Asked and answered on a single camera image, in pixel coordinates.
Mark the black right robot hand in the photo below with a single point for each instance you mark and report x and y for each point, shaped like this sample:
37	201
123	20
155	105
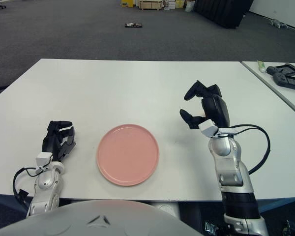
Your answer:
216	110

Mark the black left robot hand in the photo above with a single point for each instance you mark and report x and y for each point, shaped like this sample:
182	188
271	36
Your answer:
49	142

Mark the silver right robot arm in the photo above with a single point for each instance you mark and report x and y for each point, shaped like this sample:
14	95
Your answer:
226	167

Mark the pink round plate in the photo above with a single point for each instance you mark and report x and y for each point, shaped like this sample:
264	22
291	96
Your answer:
127	155

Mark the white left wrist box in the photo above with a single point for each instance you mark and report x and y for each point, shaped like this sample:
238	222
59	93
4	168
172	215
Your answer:
43	159

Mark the green white tube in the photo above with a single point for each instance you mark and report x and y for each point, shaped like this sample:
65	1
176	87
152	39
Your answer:
261	66

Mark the black framed handheld controller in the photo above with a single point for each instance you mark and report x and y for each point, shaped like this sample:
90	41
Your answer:
271	69

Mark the white side table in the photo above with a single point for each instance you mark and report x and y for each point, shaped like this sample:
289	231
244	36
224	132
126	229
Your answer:
285	103

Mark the grey handheld controller with screen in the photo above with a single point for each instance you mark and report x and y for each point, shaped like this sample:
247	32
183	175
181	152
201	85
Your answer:
279	79

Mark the grey robot torso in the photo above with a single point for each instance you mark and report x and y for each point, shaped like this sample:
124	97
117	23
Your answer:
100	216

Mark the black curtain partition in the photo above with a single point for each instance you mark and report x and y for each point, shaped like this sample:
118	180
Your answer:
222	12

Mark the grey robot dog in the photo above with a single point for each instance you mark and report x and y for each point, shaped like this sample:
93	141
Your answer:
278	23

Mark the white plastic bag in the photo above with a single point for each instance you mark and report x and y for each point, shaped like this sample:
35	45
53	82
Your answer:
189	6

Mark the stack of yellow boxes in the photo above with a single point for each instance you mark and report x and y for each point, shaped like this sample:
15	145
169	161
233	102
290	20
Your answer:
179	3

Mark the stack of white boxes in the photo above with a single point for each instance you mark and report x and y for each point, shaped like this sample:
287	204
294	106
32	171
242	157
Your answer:
169	4

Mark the black flat tray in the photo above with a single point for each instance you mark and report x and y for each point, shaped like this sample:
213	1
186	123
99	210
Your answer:
133	25

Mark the wooden pallet crate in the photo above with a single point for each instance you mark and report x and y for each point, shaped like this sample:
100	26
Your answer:
150	5

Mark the yellow cardboard box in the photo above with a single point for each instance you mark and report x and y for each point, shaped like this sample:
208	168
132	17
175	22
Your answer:
126	3

